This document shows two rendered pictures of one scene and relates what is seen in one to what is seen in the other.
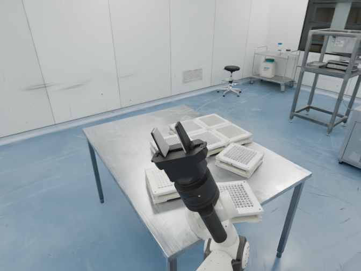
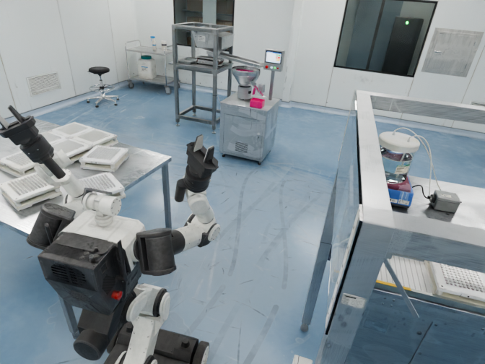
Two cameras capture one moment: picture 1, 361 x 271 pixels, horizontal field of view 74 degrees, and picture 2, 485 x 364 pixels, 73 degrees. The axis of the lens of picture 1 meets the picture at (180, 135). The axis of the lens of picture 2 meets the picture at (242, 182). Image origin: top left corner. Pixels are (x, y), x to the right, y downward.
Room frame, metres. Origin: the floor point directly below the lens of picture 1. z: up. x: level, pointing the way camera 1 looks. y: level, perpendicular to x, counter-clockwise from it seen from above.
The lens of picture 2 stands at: (-0.89, -0.07, 2.00)
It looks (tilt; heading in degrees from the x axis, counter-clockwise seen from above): 31 degrees down; 326
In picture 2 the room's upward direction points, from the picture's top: 4 degrees clockwise
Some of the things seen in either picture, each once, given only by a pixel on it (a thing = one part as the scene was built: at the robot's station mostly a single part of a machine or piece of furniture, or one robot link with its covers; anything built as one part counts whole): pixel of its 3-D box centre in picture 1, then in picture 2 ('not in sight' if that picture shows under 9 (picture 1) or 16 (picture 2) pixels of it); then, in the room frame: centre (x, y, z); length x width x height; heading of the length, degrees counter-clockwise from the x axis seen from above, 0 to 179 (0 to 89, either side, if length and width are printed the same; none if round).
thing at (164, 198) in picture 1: (168, 184); (31, 192); (1.15, 0.07, 0.87); 0.24 x 0.24 x 0.02; 18
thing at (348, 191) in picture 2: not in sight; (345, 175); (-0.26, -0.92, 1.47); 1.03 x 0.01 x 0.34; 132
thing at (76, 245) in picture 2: not in sight; (100, 261); (0.10, -0.14, 1.12); 0.34 x 0.30 x 0.36; 45
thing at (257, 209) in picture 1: (231, 197); (97, 185); (0.98, -0.27, 0.92); 0.25 x 0.24 x 0.02; 97
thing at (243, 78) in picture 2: not in sight; (250, 84); (2.62, -2.45, 0.95); 0.49 x 0.36 x 0.37; 37
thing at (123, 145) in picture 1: (179, 149); (38, 163); (1.60, 0.01, 0.84); 1.50 x 1.10 x 0.04; 33
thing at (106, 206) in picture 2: not in sight; (103, 206); (0.14, -0.19, 1.32); 0.10 x 0.07 x 0.09; 45
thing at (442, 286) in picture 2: not in sight; (460, 276); (-0.54, -1.59, 0.89); 0.25 x 0.24 x 0.02; 132
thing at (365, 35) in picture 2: not in sight; (381, 37); (2.99, -5.32, 1.43); 1.38 x 0.01 x 1.16; 37
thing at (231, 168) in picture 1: (239, 161); (105, 160); (1.38, -0.41, 0.87); 0.24 x 0.24 x 0.02; 52
